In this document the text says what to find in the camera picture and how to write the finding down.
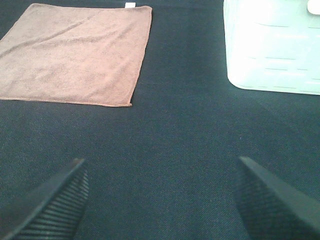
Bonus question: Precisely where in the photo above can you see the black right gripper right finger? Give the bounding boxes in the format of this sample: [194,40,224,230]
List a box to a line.
[234,156,320,240]

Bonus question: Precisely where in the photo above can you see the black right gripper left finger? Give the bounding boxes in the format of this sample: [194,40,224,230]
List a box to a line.
[0,158,89,240]

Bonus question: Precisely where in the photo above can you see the brown microfiber towel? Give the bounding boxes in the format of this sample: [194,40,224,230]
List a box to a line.
[0,3,152,107]

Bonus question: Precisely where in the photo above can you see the dark table cloth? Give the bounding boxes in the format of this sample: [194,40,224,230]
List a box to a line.
[0,0,320,240]

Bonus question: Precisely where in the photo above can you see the white plastic bin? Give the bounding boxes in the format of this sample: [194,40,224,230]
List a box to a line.
[223,0,320,95]

